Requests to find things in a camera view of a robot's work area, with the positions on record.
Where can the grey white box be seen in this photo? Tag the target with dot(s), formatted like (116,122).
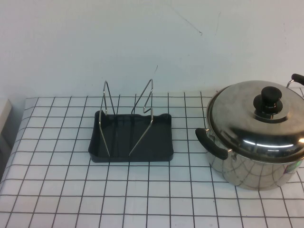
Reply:
(4,118)

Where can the white black-grid tablecloth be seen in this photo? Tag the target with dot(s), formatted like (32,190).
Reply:
(71,190)

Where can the stainless steel pot lid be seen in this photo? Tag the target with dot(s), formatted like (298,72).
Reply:
(237,114)

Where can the black plastic rack tray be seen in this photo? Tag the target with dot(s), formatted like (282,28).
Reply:
(155,142)

